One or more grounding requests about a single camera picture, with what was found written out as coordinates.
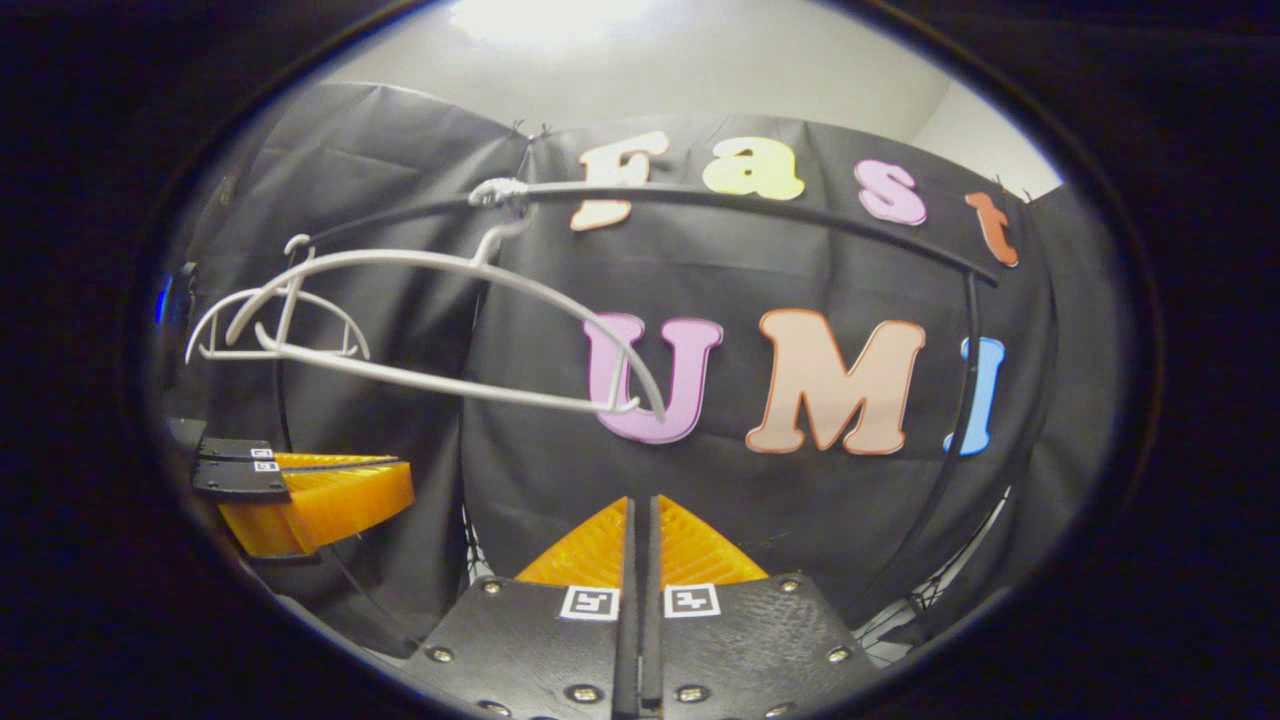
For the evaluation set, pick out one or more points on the black clothes rack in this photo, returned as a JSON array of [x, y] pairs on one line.
[[750, 200]]

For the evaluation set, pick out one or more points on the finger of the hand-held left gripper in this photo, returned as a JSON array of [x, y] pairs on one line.
[[240, 482], [235, 448]]

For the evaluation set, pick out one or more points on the white plastic hanger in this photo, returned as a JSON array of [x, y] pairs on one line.
[[230, 352]]

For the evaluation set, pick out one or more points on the white hanger with taped hook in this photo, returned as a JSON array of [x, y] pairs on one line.
[[420, 256]]

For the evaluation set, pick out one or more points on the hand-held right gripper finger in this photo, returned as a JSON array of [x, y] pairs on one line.
[[650, 650], [628, 650]]

